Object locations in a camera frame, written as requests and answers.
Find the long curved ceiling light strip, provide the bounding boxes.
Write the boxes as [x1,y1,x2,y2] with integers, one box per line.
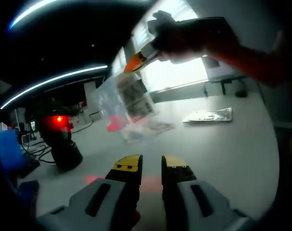
[9,0,58,29]

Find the blue plastic crate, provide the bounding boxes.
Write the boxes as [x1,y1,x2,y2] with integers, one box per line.
[0,129,26,174]

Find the black smartphone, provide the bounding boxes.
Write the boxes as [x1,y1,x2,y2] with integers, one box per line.
[16,180,39,213]

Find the clear sheet goods packet brown card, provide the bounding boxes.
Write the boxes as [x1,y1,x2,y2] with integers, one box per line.
[96,72,159,145]

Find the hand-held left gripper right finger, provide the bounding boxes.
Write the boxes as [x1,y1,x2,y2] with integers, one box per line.
[161,155,255,231]

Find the person's right hand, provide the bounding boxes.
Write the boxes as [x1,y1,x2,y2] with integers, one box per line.
[157,26,213,64]

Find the white column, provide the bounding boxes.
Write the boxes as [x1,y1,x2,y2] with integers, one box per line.
[84,80,99,114]

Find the black barcode scanner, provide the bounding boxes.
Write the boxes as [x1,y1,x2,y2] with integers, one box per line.
[37,109,84,172]

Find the patterned sheet goods packet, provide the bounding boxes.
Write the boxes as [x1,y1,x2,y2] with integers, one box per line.
[126,120,176,143]

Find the black flat case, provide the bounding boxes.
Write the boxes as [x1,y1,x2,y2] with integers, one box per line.
[15,156,41,179]

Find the black frame side desk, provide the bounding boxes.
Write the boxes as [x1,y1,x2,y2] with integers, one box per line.
[203,74,248,97]

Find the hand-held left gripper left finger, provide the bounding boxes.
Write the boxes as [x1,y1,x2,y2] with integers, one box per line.
[36,154,144,231]

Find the white table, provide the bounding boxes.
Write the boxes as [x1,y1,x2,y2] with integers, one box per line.
[15,94,280,218]

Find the tangled black cables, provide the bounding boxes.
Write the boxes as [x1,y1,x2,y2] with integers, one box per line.
[20,138,56,165]

